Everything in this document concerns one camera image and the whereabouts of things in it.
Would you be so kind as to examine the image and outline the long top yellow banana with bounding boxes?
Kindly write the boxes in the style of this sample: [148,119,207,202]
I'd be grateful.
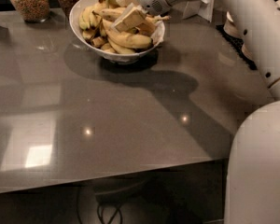
[98,7,170,35]

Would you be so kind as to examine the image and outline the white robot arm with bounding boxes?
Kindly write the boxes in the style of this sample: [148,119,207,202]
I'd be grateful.
[134,0,280,224]

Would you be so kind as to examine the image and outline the curved back yellow banana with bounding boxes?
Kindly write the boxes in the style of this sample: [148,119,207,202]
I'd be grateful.
[98,0,120,8]

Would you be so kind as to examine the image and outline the front large yellow banana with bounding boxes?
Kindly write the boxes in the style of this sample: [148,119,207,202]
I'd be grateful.
[102,20,153,49]

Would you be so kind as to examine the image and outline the bottom front yellow banana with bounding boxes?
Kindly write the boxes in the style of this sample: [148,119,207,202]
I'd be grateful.
[107,38,135,54]

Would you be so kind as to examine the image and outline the left green-yellow banana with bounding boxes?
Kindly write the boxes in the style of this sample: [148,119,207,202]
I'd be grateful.
[79,6,96,30]

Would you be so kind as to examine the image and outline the small left lower banana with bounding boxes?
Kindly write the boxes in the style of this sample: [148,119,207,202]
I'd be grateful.
[91,36,107,48]

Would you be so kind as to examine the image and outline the white ceramic bowl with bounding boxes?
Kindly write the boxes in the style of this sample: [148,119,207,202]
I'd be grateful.
[69,0,165,65]

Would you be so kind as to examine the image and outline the white folded paper sign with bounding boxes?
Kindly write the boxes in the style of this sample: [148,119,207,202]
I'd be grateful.
[182,0,215,22]

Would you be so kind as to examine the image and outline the left glass cereal jar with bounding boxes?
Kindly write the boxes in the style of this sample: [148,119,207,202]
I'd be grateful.
[10,0,50,22]

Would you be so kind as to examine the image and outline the back stack of paper bowls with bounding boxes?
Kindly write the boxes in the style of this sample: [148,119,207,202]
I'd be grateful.
[223,12,240,38]

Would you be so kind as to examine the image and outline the black rubber mat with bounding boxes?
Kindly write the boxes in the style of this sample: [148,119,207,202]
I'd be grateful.
[216,25,257,70]

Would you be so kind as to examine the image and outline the front stack of paper plates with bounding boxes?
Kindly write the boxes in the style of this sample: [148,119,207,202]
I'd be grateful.
[241,44,253,61]

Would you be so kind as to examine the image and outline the black cable under table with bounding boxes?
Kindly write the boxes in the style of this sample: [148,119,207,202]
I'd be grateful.
[75,184,178,224]

